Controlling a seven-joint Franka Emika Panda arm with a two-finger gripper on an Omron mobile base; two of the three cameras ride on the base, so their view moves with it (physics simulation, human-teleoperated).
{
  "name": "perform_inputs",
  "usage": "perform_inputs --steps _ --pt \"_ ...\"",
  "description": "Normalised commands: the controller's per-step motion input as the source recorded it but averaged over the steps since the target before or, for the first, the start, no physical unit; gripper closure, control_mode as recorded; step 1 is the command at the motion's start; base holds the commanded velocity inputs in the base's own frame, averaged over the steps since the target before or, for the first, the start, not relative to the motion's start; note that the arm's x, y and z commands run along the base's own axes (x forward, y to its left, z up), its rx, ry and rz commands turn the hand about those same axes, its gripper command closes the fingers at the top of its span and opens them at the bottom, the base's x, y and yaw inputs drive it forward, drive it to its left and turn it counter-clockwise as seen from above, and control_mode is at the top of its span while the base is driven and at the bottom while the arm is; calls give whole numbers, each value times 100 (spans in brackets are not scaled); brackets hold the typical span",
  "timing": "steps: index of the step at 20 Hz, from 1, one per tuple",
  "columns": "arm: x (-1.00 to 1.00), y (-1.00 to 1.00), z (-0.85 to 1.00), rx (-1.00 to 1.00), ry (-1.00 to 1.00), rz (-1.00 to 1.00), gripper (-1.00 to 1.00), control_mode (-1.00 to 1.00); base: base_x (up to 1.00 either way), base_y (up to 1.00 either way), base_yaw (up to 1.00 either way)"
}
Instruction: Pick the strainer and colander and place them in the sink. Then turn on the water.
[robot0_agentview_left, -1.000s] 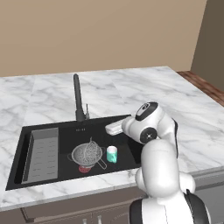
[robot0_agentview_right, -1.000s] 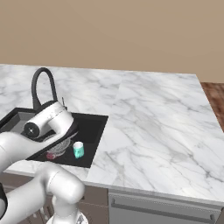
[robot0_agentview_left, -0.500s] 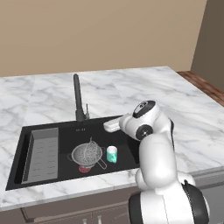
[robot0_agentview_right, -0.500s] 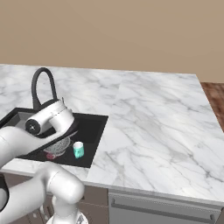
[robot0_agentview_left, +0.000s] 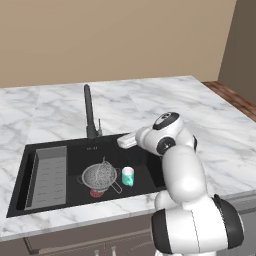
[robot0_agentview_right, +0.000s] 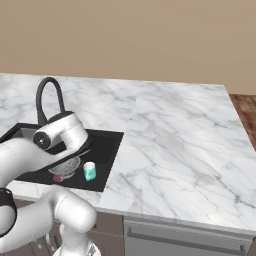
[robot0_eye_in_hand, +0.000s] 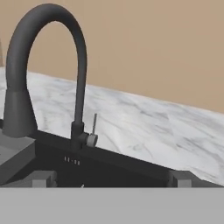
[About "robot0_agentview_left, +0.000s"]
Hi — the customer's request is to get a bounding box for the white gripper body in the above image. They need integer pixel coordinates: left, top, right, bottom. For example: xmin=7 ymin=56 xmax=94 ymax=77
xmin=116 ymin=131 xmax=139 ymax=150

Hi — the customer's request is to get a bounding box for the silver mesh strainer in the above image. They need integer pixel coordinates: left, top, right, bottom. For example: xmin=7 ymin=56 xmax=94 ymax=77
xmin=98 ymin=156 xmax=124 ymax=195

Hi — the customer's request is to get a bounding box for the black sink basin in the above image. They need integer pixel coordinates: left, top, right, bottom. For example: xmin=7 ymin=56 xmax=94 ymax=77
xmin=5 ymin=132 xmax=169 ymax=219

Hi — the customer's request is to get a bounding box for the silver metal colander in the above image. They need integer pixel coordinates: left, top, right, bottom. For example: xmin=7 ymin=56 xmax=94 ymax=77
xmin=76 ymin=163 xmax=122 ymax=194

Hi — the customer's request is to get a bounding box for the grey tap lever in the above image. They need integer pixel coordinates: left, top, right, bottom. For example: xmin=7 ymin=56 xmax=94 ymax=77
xmin=96 ymin=118 xmax=104 ymax=137

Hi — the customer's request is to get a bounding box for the teal and white mug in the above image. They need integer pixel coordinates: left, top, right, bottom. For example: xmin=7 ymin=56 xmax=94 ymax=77
xmin=121 ymin=166 xmax=136 ymax=187

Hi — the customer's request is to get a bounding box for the black tap spout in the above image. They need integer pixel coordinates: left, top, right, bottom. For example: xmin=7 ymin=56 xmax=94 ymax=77
xmin=83 ymin=83 xmax=100 ymax=140

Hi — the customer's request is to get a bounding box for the red round object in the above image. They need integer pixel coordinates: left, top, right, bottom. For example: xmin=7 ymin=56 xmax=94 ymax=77
xmin=89 ymin=188 xmax=105 ymax=199

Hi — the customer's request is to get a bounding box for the grey drain rack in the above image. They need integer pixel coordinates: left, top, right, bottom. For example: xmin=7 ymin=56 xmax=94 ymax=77
xmin=24 ymin=145 xmax=69 ymax=211

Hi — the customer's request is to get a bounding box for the brown cupboard front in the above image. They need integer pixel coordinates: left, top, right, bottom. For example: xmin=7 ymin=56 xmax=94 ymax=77
xmin=21 ymin=199 xmax=256 ymax=256

